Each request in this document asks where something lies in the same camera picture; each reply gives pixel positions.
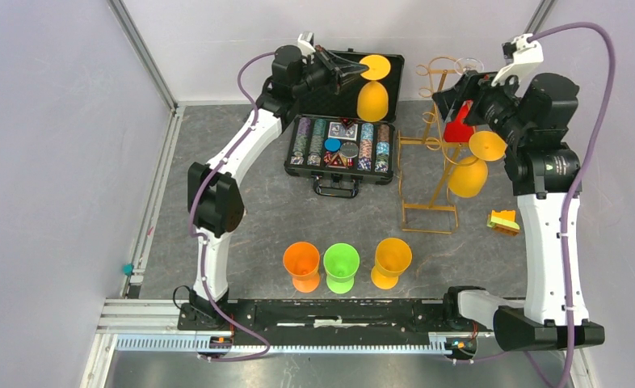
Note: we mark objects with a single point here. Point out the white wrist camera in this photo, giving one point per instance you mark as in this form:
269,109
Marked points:
522,54
305,42

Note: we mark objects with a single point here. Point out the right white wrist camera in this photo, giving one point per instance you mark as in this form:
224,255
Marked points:
522,54

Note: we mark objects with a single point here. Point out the red triangle all-in marker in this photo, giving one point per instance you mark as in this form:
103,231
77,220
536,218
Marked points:
337,161

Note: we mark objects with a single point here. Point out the gold wine glass rack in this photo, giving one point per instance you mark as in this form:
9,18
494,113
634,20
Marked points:
436,72

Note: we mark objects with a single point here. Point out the orange plastic wine glass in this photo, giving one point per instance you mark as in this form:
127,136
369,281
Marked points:
301,260

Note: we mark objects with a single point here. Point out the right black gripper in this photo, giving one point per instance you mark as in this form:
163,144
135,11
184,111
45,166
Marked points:
475,86

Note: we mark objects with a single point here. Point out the playing card deck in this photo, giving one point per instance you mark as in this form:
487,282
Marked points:
339,131

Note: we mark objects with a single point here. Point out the teal small object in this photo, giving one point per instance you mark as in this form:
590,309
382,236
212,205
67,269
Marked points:
127,269

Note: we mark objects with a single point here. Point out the blue round chip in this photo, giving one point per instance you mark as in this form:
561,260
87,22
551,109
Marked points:
332,145

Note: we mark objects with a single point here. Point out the clear wine glass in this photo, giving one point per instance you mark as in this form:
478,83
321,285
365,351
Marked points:
465,64

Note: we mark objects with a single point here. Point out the green plastic wine glass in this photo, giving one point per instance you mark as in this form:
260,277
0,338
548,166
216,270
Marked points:
341,262

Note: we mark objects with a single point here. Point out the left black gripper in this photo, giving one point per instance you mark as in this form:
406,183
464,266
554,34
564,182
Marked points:
348,73

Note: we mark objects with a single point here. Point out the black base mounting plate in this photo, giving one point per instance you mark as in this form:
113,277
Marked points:
329,322

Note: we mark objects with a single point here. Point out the grey dealer button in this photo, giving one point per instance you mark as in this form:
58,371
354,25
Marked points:
349,149

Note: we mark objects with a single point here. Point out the yellow wine glass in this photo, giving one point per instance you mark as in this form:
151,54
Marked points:
392,257
373,98
469,176

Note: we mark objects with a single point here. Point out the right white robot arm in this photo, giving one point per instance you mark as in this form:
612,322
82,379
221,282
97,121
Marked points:
543,172

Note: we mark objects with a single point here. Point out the yellow wine glass back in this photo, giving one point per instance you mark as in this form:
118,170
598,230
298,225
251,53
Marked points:
469,176

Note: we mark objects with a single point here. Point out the black poker chip case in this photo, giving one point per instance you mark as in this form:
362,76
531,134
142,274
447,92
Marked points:
376,140

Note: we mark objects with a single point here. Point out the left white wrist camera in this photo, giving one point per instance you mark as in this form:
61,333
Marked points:
305,42

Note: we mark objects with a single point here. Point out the orange green toy brick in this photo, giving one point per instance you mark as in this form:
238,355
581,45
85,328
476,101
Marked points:
504,222

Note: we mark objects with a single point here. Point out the red plastic wine glass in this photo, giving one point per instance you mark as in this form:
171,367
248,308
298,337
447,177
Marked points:
457,131

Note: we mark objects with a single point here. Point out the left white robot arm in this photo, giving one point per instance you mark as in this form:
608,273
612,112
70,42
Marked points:
215,206

